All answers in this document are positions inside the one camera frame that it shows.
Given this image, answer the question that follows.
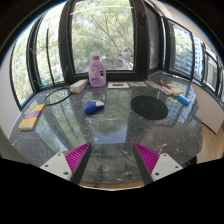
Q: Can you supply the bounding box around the yellow and purple box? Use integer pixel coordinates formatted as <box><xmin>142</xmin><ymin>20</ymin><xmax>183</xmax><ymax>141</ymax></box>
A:
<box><xmin>18</xmin><ymin>103</ymin><xmax>46</xmax><ymax>131</ymax></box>

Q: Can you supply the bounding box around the white book with red stripe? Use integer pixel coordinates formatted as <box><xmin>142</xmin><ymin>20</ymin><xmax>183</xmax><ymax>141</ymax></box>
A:
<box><xmin>158</xmin><ymin>86</ymin><xmax>174</xmax><ymax>97</ymax></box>

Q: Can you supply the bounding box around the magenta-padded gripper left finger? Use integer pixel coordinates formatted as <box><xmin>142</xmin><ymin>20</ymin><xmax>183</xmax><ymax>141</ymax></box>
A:
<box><xmin>39</xmin><ymin>142</ymin><xmax>93</xmax><ymax>185</ymax></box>

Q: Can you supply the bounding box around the round black mouse pad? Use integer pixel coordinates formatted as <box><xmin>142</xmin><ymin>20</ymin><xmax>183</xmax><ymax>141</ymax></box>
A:
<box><xmin>130</xmin><ymin>95</ymin><xmax>169</xmax><ymax>121</ymax></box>

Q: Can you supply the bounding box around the white booklet with dark print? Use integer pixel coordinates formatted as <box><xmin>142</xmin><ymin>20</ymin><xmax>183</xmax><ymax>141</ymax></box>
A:
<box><xmin>107</xmin><ymin>81</ymin><xmax>131</xmax><ymax>90</ymax></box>

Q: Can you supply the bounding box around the red hardcover book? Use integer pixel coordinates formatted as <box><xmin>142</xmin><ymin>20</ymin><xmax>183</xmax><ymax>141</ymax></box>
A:
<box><xmin>159</xmin><ymin>80</ymin><xmax>185</xmax><ymax>98</ymax></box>

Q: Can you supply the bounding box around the orange and white carton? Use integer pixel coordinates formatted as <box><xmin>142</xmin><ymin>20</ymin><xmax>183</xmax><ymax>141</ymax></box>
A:
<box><xmin>69</xmin><ymin>78</ymin><xmax>89</xmax><ymax>94</ymax></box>

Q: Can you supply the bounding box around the black cable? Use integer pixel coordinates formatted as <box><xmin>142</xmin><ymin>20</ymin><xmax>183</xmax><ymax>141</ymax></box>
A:
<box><xmin>43</xmin><ymin>28</ymin><xmax>72</xmax><ymax>107</ymax></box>

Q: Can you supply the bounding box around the purple detergent bottle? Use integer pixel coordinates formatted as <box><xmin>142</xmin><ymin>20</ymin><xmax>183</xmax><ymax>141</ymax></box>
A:
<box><xmin>88</xmin><ymin>52</ymin><xmax>107</xmax><ymax>88</ymax></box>

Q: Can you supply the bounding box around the pale printed leaflet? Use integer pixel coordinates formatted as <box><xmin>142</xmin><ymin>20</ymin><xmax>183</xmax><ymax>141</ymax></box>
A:
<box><xmin>129</xmin><ymin>80</ymin><xmax>148</xmax><ymax>88</ymax></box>

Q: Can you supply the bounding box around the colourful printed leaflet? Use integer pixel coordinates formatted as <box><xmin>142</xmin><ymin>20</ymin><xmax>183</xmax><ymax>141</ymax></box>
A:
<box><xmin>145</xmin><ymin>80</ymin><xmax>162</xmax><ymax>91</ymax></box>

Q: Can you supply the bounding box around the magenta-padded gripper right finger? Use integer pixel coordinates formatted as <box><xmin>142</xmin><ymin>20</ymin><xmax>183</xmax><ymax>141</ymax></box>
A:
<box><xmin>133</xmin><ymin>142</ymin><xmax>184</xmax><ymax>186</ymax></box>

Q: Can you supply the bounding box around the blue and white computer mouse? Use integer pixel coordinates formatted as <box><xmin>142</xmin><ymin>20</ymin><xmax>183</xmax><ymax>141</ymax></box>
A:
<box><xmin>83</xmin><ymin>99</ymin><xmax>106</xmax><ymax>115</ymax></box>

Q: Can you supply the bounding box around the blue and white small box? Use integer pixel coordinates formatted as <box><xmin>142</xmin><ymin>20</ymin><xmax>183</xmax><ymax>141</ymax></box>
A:
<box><xmin>177</xmin><ymin>94</ymin><xmax>192</xmax><ymax>106</ymax></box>

